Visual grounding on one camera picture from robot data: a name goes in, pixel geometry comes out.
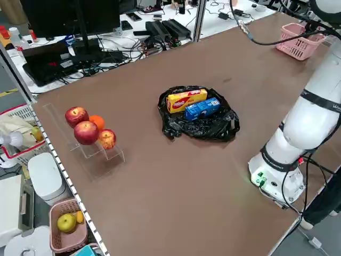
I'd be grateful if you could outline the long yellow snack packet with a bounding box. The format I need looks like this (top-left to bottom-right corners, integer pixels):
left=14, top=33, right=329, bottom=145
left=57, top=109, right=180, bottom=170
left=166, top=89, right=208, bottom=115

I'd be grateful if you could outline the blue cookie box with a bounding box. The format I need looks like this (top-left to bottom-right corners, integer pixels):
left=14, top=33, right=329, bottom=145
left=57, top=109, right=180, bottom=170
left=184, top=97, right=221, bottom=121

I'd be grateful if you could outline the black plastic bag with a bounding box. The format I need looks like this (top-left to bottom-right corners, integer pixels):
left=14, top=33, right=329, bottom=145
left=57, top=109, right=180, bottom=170
left=157, top=85, right=241, bottom=142

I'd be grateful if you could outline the pink plastic basket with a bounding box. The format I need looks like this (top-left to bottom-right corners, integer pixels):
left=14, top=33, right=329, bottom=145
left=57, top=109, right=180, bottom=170
left=275, top=23, right=327, bottom=61

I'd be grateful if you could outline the white basket with red rim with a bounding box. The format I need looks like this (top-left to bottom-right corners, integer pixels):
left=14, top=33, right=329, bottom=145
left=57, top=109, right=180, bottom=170
left=0, top=103, right=54, bottom=166

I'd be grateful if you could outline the dusty pink fruit basket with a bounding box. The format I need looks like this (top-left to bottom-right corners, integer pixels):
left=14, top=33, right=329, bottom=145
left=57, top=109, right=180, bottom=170
left=49, top=198, right=88, bottom=254

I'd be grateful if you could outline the clear acrylic fruit stand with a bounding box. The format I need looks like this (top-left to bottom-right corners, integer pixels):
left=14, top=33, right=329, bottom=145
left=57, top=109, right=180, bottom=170
left=42, top=102, right=125, bottom=177

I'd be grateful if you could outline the red yellow-streaked apple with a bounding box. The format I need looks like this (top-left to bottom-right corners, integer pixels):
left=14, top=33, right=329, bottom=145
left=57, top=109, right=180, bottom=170
left=98, top=129, right=117, bottom=150

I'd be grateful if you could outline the orange fruit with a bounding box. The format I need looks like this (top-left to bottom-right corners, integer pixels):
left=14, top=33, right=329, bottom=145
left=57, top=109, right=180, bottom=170
left=89, top=115, right=106, bottom=131

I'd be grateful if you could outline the dark red apple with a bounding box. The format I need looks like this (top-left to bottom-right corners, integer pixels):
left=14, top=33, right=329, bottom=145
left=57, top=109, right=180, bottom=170
left=64, top=107, right=90, bottom=128
left=74, top=121, right=99, bottom=146

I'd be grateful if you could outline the black power brick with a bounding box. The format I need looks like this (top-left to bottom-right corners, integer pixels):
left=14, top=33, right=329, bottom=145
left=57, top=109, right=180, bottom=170
left=161, top=19, right=192, bottom=39
left=145, top=20, right=171, bottom=42

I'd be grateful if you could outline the white lidded bin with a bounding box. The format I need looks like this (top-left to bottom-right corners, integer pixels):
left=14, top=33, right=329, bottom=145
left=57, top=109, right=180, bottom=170
left=27, top=152, right=67, bottom=206

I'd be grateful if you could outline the yellow-green fruit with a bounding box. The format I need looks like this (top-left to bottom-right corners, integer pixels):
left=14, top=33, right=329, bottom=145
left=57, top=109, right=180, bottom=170
left=57, top=213, right=77, bottom=234

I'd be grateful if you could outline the black laptop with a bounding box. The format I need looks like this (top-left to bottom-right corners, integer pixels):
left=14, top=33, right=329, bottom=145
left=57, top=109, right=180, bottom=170
left=22, top=42, right=80, bottom=87

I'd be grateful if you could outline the teal box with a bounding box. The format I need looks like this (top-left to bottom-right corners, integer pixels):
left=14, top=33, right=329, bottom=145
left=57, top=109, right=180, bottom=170
left=76, top=244, right=100, bottom=256

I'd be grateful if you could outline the black computer monitor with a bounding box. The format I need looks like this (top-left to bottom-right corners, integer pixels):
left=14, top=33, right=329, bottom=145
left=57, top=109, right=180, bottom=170
left=20, top=0, right=121, bottom=55

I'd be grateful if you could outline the white box appliance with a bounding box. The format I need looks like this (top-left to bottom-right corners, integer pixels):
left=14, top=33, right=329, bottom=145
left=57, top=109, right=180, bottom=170
left=0, top=174, right=35, bottom=241

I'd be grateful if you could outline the white plastic bottle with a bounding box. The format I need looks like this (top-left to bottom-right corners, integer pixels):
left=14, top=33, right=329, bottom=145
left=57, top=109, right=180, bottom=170
left=9, top=26, right=23, bottom=50

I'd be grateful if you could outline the white round lid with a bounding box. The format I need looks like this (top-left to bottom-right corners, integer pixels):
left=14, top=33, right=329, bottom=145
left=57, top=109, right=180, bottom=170
left=4, top=226, right=53, bottom=256

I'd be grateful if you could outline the red emergency stop button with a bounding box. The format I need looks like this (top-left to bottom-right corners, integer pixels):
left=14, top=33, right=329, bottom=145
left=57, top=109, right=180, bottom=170
left=0, top=25, right=11, bottom=41

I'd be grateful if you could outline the aluminium frame post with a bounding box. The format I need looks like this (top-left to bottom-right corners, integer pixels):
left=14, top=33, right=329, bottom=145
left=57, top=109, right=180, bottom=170
left=0, top=44, right=38, bottom=103
left=191, top=0, right=209, bottom=43

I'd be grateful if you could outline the perforated metal shelf rail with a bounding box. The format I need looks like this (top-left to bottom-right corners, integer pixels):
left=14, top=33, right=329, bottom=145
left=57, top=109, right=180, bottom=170
left=31, top=101, right=110, bottom=256

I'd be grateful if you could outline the black cable with metal connector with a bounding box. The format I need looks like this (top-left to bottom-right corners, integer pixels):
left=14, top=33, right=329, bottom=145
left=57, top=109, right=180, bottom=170
left=229, top=0, right=331, bottom=45

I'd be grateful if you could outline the white cable adaptor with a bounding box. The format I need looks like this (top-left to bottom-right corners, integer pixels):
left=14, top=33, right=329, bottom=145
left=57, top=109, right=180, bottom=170
left=308, top=236, right=323, bottom=249

